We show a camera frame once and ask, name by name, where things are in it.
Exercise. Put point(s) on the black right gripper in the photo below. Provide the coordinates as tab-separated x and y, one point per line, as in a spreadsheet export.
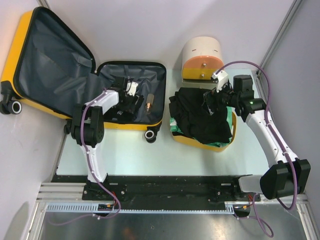
208	100

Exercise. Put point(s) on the white slotted cable duct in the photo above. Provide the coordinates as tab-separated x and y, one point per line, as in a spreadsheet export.
97	208

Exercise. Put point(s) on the frosted gold spray bottle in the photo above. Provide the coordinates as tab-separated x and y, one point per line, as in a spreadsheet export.
149	103

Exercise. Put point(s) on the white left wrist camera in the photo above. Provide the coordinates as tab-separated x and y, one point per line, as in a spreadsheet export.
131	88

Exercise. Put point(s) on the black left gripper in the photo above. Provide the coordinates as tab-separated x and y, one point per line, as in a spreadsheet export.
130	107

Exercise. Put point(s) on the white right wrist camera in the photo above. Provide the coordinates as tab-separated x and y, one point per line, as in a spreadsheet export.
221	78

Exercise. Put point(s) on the white pastel mini drawer cabinet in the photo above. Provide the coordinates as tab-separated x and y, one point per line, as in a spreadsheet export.
201	56

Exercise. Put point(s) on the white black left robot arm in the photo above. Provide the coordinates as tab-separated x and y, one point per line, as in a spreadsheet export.
88	128

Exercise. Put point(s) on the dark blue round tin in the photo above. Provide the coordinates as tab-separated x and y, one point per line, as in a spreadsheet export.
120	112

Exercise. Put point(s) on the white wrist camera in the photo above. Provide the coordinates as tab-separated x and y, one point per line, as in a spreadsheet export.
221	78
131	88

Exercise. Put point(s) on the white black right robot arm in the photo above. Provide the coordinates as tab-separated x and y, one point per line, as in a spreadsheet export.
287	174

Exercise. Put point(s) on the yellow plastic basket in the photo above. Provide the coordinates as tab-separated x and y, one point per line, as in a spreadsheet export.
181	138

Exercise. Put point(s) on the yellow Pikachu suitcase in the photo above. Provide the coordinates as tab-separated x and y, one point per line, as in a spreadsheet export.
50	68

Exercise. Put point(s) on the right aluminium corner post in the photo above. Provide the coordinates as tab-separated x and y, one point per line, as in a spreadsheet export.
284	26

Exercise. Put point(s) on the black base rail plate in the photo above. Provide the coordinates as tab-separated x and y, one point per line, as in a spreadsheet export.
217	188

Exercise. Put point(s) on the left aluminium corner post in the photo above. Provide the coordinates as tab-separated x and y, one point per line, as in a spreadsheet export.
43	3

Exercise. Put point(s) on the aluminium corner post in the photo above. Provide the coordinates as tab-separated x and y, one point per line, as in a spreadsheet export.
284	26
43	3

